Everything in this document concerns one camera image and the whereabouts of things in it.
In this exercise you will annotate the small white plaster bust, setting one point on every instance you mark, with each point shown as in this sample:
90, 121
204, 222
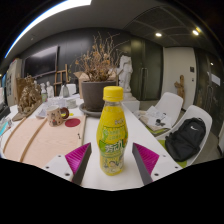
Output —
50, 89

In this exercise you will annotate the small white bowl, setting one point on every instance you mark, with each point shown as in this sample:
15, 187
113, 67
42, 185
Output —
71, 103

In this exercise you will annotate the white spray bottle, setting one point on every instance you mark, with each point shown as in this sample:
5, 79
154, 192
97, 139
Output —
43, 95

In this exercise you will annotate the round ceiling spotlight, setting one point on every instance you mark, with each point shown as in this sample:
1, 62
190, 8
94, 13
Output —
195, 32
158, 34

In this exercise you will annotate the black wall screen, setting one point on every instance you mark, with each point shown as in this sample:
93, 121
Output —
40, 61

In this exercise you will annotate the colourful book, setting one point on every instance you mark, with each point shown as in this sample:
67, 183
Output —
4, 127

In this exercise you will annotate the yellow drink bottle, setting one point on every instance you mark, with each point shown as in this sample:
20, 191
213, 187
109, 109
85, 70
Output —
112, 133

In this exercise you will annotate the black box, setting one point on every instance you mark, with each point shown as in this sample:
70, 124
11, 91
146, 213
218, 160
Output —
3, 110

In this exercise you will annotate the stack of papers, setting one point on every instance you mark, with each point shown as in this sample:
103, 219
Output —
153, 118

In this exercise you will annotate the black backpack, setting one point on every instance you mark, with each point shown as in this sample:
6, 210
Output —
185, 140

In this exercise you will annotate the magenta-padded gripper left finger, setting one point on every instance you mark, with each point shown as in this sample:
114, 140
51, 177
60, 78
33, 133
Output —
76, 158

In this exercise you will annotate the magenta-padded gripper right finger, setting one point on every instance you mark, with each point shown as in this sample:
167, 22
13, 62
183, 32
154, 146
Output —
148, 158

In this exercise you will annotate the white shell chair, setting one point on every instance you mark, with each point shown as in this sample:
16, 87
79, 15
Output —
171, 103
200, 115

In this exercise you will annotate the grey glass jug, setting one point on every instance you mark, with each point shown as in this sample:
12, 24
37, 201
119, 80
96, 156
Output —
65, 91

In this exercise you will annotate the wooden easel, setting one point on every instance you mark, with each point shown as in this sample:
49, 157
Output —
61, 78

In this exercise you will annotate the white cabinet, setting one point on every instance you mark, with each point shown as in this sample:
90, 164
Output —
14, 80

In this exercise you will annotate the dried plant in grey pot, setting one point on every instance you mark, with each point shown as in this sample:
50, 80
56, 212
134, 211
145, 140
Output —
96, 93

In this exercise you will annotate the flat round red coaster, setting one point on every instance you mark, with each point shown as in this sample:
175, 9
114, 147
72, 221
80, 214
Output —
72, 122

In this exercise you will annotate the brown clay relief sculpture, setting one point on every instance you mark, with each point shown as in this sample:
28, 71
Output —
29, 96

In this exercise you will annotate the white plaster statue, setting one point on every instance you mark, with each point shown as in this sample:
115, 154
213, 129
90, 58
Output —
126, 73

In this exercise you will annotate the wooden figure sculpture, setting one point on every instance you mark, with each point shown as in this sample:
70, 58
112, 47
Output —
180, 87

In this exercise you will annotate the light wooden board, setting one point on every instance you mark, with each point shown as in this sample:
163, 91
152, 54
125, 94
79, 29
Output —
50, 140

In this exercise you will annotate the grey plant saucer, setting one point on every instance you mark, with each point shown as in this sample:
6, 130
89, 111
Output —
87, 112

